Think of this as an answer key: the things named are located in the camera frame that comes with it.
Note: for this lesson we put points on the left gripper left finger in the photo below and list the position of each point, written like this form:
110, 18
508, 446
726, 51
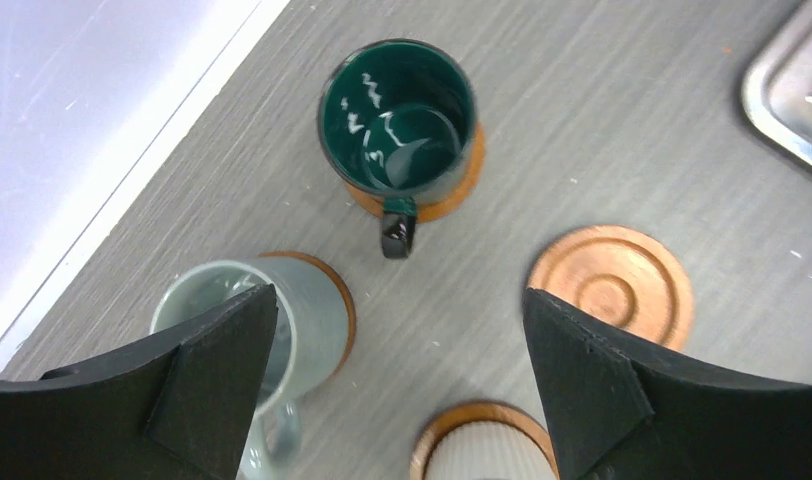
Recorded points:
177, 404

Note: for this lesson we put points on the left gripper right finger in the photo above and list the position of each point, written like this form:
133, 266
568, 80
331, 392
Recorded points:
621, 407

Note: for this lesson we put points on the wooden coaster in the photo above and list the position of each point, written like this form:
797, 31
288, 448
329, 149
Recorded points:
437, 210
476, 411
622, 277
342, 288

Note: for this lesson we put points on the ribbed clear glass cup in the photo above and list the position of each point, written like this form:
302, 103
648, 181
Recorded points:
487, 450

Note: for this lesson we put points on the grey cup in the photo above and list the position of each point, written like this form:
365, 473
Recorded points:
310, 337

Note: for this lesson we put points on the dark teal mug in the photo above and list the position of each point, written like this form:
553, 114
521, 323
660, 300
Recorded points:
397, 119

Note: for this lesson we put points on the metal tray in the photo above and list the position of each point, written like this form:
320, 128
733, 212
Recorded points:
776, 90

